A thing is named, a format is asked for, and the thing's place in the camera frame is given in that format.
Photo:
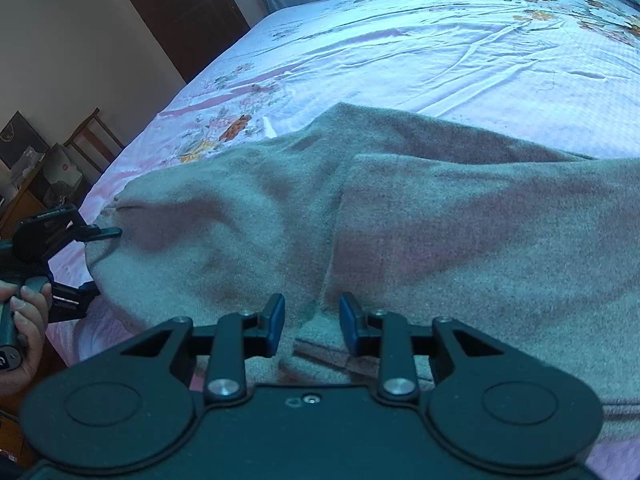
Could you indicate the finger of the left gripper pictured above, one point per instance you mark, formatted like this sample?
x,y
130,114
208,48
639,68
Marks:
x,y
89,234
73,302

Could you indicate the wooden chair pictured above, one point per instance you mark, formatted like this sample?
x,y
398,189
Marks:
x,y
95,142

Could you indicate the cluttered wooden side table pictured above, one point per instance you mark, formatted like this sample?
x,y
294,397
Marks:
x,y
35,176

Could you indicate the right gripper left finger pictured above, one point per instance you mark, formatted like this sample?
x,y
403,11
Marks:
x,y
262,330

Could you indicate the floral white bed sheet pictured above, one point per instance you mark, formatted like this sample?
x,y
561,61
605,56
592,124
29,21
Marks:
x,y
563,73

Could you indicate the dark wooden door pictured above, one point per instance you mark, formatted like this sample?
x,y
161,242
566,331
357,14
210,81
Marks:
x,y
193,32

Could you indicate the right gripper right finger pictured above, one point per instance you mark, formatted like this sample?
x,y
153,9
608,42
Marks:
x,y
361,330

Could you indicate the grey fleece pants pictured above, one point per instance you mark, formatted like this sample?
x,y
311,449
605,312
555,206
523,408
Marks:
x,y
535,247

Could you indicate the person's left hand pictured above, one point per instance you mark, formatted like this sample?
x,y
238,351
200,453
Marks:
x,y
30,315

